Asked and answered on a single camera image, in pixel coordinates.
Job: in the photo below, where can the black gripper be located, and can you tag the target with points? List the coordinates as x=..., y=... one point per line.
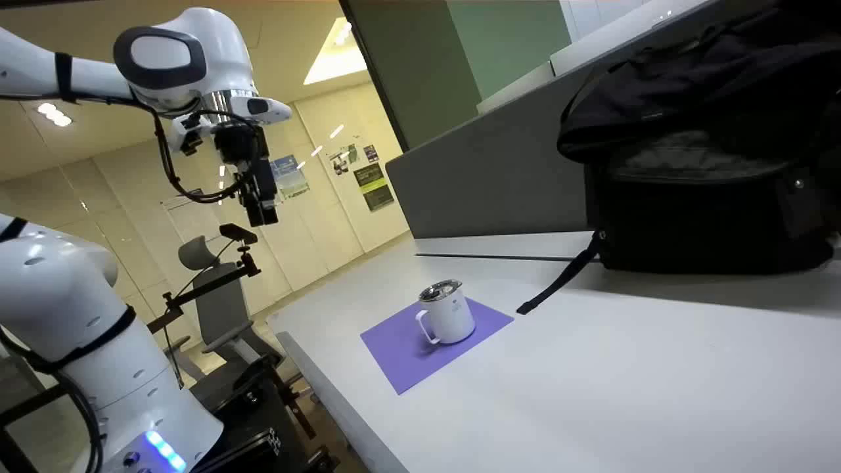
x=249, y=160

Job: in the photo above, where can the white cup with steel lid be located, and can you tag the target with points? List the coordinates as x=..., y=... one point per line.
x=448, y=315

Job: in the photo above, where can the grey office chair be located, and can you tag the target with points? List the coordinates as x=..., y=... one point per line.
x=218, y=303

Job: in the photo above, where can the square ceiling light panel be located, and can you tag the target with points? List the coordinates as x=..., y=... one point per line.
x=335, y=52

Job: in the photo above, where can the purple mat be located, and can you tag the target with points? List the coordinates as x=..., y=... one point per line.
x=410, y=349

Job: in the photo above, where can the grey desk divider panel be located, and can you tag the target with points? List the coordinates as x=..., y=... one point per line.
x=489, y=173

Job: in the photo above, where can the black backpack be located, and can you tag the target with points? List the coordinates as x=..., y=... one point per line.
x=709, y=148

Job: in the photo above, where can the blue wall poster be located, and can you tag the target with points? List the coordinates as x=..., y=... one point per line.
x=289, y=173

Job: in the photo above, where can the black camera stand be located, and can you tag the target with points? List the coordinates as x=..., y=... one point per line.
x=205, y=285

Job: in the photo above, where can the small wall photo notice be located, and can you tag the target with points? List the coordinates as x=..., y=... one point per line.
x=341, y=160

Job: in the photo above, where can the dark wall poster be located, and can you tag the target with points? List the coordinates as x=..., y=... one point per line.
x=374, y=187

